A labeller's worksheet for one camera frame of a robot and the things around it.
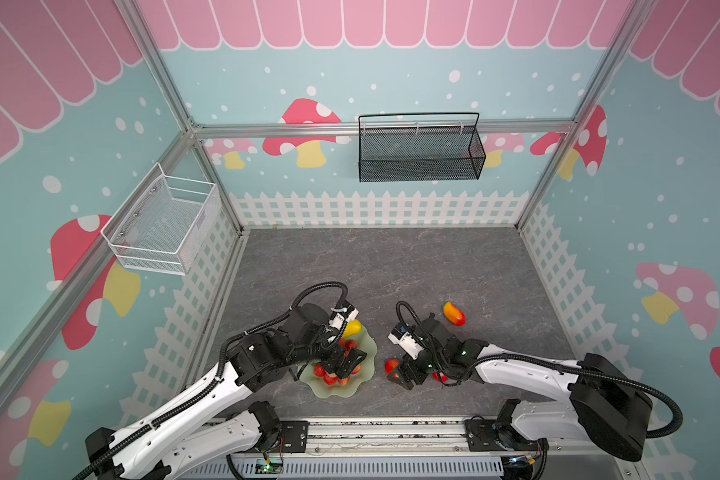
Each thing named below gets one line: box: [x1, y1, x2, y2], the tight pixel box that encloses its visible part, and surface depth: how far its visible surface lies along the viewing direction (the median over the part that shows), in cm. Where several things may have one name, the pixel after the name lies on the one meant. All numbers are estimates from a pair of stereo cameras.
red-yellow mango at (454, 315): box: [443, 302, 467, 327], surface depth 94 cm
